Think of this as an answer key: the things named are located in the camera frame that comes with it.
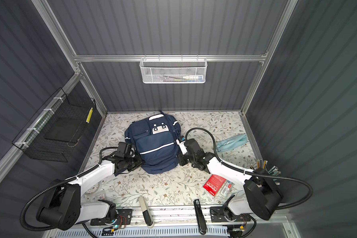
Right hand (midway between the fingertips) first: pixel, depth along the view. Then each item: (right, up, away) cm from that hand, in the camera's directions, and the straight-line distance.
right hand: (179, 156), depth 84 cm
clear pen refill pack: (+27, -17, -4) cm, 32 cm away
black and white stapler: (-15, -25, -14) cm, 33 cm away
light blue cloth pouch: (+33, +7, +10) cm, 36 cm away
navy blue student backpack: (-16, +9, +11) cm, 22 cm away
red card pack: (+20, -16, -2) cm, 25 cm away
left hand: (-21, -4, +4) cm, 22 cm away
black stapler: (+10, -27, -15) cm, 32 cm away
